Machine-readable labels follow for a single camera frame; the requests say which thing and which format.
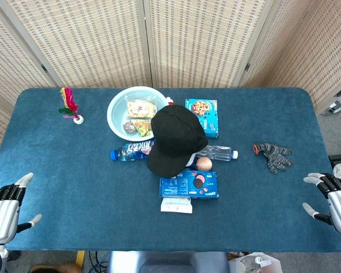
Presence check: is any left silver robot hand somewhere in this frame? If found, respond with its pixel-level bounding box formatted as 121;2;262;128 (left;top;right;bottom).
0;172;43;245

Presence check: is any black baseball cap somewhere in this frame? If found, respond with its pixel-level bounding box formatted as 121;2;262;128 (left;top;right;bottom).
147;104;209;179

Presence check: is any clear plastic water bottle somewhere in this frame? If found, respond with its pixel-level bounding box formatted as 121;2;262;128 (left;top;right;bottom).
193;144;239;162

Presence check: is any blue label drink bottle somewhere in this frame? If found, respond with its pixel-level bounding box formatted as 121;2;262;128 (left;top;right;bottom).
110;140;156;163

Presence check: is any black box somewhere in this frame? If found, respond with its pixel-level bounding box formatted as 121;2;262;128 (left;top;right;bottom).
328;153;341;171

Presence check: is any blue felt table cover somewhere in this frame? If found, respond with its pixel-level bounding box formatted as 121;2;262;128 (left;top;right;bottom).
0;86;341;253

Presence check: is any grey knit work glove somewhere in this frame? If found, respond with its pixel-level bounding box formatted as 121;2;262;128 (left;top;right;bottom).
253;143;294;175

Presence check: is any clear plastic container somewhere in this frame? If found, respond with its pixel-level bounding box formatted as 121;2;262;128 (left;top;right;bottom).
230;252;282;273

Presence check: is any colourful feather shuttlecock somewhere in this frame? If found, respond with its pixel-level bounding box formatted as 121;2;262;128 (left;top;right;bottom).
58;87;85;125

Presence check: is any light blue plastic basin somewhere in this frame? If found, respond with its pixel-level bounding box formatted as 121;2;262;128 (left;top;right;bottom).
106;86;169;142

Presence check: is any round chocolate snack pack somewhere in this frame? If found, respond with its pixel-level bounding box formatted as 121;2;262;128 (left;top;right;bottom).
122;120;138;134

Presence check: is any blue Oreo box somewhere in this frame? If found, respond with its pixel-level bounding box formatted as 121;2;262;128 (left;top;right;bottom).
159;169;219;200

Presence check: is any green snack packet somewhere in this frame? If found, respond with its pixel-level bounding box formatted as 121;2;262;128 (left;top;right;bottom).
132;119;153;138

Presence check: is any white snack packet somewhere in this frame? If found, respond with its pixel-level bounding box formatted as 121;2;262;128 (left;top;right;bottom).
160;197;193;214

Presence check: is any blue chocolate chip cookie box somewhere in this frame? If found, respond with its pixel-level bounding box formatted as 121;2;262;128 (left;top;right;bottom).
185;98;219;139

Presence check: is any grey robot torso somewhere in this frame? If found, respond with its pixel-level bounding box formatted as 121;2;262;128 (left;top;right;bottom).
107;251;230;273

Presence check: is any yellow snack bag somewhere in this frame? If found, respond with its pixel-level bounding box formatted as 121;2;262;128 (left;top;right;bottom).
127;100;157;119

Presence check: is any woven folding screen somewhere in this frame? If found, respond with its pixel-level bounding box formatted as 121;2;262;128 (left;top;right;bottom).
0;0;341;164

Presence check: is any blue floor cable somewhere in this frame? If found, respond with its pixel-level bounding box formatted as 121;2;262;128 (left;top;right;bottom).
88;251;110;273

